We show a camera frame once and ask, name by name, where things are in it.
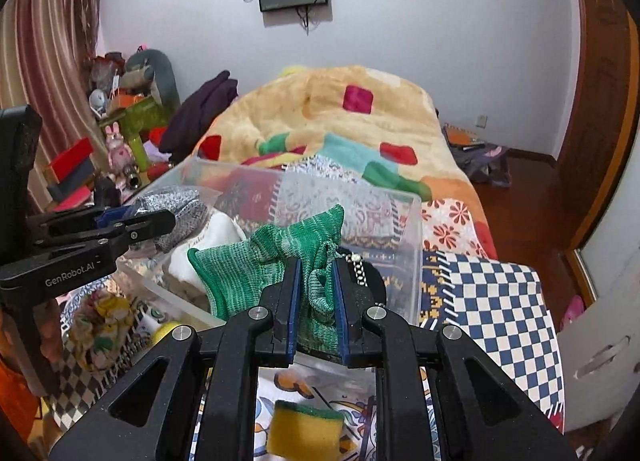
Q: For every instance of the blue white checkered cloth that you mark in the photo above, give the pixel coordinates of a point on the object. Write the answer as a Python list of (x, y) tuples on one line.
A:
[(495, 306)]

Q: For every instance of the white cabinet door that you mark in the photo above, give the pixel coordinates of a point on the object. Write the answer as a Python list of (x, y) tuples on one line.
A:
[(600, 341)]

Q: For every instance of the red patterned cloth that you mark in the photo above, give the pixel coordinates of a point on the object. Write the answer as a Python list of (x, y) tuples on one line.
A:
[(250, 198)]

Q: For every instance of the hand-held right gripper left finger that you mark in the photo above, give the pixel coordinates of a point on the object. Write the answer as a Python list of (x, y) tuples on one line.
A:
[(293, 301)]

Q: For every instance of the pink rabbit toy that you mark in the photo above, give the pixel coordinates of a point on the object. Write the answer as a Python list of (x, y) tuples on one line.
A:
[(119, 153)]

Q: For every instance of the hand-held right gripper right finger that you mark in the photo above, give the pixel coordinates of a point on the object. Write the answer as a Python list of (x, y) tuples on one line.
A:
[(339, 301)]

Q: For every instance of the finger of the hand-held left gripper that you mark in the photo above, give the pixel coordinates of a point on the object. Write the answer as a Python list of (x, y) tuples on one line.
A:
[(117, 217), (145, 226)]

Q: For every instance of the purple garment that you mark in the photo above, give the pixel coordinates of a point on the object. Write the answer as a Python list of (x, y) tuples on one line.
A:
[(197, 111)]

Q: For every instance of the orange notebook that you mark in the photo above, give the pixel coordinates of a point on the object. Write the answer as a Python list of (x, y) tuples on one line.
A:
[(462, 135)]

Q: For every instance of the striped curtain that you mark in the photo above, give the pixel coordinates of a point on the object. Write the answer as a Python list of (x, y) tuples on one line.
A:
[(45, 41)]

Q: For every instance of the pink slipper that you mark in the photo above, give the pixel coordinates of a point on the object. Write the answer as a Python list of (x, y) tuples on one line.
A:
[(572, 313)]

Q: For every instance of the green plastic stool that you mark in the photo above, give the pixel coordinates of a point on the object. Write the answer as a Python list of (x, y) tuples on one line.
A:
[(135, 116)]

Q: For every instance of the wooden door frame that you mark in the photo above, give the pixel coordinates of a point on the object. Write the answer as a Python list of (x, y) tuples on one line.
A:
[(600, 116)]

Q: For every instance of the green knitted sock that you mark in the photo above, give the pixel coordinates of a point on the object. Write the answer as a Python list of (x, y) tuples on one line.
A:
[(240, 266)]

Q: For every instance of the floral yellow cloth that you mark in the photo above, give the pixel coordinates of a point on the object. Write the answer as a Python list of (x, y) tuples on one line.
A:
[(100, 328)]

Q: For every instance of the clear plastic storage box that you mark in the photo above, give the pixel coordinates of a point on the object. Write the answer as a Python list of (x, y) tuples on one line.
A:
[(320, 201)]

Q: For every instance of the wall socket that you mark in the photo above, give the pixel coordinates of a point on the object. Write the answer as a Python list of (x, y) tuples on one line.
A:
[(482, 121)]

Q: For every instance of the black white diamond cloth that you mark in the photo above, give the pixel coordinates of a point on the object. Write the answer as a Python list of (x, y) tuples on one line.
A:
[(85, 391)]

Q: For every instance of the purple bag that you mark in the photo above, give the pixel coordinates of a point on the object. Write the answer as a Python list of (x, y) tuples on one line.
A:
[(487, 163)]

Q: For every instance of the grey knitted sock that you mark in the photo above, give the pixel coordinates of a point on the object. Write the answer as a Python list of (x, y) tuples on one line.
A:
[(175, 211)]

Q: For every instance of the yellow fleece blanket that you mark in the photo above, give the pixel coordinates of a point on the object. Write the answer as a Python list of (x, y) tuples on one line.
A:
[(310, 111)]

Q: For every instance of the red box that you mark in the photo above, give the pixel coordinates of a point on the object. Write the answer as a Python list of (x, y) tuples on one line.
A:
[(70, 156)]

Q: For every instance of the yellow green sponge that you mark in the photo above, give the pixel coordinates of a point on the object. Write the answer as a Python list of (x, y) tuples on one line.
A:
[(305, 428)]

